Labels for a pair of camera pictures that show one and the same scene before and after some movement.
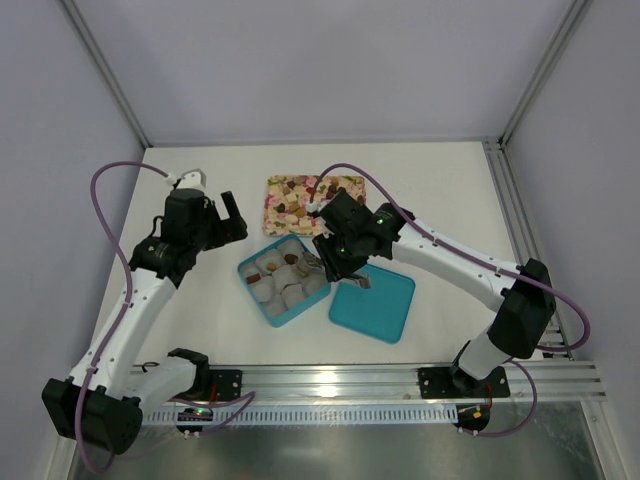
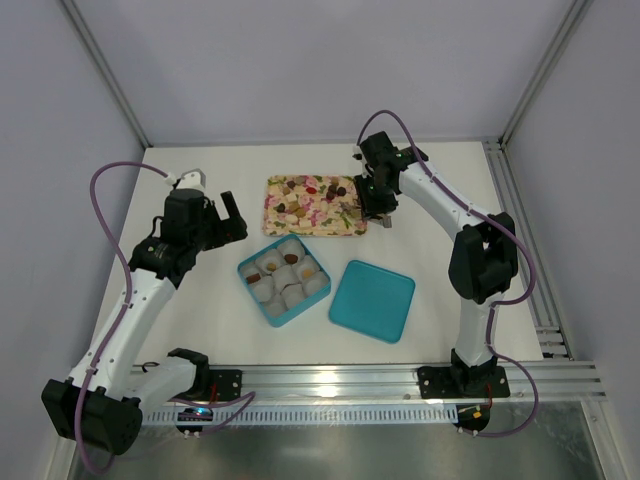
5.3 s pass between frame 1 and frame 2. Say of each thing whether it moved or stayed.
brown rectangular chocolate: stayed
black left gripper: stayed
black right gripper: moved
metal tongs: moved
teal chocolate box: stayed
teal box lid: stayed
